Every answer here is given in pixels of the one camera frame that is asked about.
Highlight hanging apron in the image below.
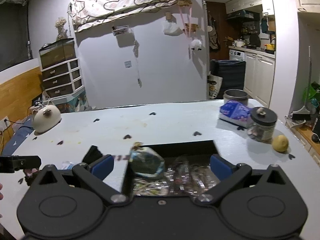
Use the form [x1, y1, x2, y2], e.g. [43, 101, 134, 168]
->
[207, 15, 220, 50]

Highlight glass jar with black lid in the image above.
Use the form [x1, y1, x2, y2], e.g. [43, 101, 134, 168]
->
[247, 107, 278, 144]

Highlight white plush sheep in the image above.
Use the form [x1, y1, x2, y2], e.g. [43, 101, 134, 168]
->
[190, 39, 203, 51]

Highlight clear wall holder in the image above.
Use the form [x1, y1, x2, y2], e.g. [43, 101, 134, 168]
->
[112, 25, 133, 36]

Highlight blue tissue packet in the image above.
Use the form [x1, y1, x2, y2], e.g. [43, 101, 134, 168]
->
[219, 100, 253, 128]

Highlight black cable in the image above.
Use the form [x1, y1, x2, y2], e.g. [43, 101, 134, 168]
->
[5, 119, 34, 130]

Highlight white hanging plastic bag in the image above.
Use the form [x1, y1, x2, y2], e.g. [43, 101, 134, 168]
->
[163, 20, 183, 36]

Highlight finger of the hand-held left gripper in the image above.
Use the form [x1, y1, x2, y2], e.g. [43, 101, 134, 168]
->
[14, 156, 42, 172]

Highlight green bag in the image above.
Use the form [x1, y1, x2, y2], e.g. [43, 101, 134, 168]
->
[304, 81, 320, 110]

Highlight cartoon tote bag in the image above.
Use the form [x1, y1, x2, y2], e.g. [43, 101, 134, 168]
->
[207, 74, 223, 99]

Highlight clear bag of hair ties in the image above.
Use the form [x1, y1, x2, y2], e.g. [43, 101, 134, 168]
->
[170, 155, 218, 197]

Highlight black box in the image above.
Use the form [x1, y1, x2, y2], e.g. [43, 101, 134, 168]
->
[121, 140, 225, 198]

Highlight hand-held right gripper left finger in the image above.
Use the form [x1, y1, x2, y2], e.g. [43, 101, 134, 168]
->
[35, 154, 132, 205]

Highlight black frying pan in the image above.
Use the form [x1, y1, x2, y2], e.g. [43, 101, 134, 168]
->
[249, 34, 261, 48]

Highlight glass fish tank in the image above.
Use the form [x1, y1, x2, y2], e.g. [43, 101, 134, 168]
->
[38, 38, 75, 69]

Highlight vase of dried flowers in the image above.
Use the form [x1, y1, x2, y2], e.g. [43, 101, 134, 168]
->
[55, 17, 68, 40]

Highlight dark pink cloth item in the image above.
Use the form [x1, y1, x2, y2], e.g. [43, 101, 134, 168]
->
[23, 168, 40, 187]

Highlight white wall socket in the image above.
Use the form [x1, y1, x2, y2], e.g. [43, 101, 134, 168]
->
[0, 116, 10, 132]

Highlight broom with dustpan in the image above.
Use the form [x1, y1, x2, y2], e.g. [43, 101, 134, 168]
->
[285, 46, 313, 123]

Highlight pink ribbons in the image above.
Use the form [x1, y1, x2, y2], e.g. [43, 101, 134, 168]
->
[179, 6, 194, 40]

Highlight white drawer unit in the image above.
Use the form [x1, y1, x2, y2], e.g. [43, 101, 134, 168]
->
[40, 58, 84, 99]

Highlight black fabric pouch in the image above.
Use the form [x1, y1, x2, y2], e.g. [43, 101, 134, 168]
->
[82, 145, 103, 164]

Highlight white washing machine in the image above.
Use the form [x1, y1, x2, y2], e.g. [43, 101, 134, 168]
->
[229, 49, 245, 62]

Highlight printed blanket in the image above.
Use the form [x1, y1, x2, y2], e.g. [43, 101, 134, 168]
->
[68, 0, 203, 33]

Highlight patterned storage box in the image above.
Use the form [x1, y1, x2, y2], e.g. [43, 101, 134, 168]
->
[59, 94, 88, 113]

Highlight hanging cord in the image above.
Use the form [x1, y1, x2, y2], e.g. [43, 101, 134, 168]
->
[133, 40, 142, 88]

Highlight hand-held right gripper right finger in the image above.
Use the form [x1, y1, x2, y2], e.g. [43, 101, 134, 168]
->
[195, 154, 290, 205]

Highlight white kitchen base cabinets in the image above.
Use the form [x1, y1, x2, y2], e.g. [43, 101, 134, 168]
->
[244, 51, 277, 109]

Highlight blue triangle-print bedding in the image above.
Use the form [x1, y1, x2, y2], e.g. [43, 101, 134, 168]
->
[0, 116, 34, 155]

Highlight yellow lemon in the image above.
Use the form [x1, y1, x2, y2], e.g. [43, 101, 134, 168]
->
[272, 134, 290, 153]

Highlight blue floral fabric sachet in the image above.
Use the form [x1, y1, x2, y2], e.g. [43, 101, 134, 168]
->
[129, 142, 166, 179]

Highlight white cat-shaped ceramic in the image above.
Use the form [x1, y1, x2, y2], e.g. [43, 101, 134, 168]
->
[31, 99, 62, 133]

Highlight dark window curtain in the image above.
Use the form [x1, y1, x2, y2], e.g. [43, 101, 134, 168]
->
[0, 0, 33, 72]

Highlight round metal tin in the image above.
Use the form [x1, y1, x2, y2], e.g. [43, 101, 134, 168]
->
[223, 89, 248, 107]

